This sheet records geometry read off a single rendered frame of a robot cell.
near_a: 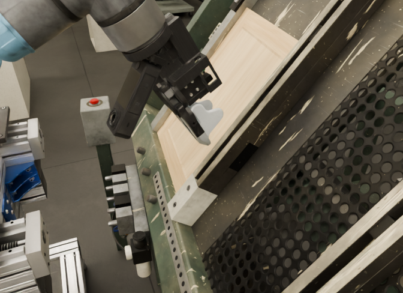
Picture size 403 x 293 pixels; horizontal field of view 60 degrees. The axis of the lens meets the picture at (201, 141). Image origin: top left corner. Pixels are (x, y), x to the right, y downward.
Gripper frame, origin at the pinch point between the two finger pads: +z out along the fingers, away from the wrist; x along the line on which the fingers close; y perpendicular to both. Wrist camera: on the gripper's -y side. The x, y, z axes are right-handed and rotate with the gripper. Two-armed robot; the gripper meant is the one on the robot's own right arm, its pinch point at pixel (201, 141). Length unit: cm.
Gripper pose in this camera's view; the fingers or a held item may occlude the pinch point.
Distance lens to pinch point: 58.1
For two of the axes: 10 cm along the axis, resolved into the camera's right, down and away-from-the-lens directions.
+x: -4.6, -4.4, 7.7
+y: 7.6, -6.5, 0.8
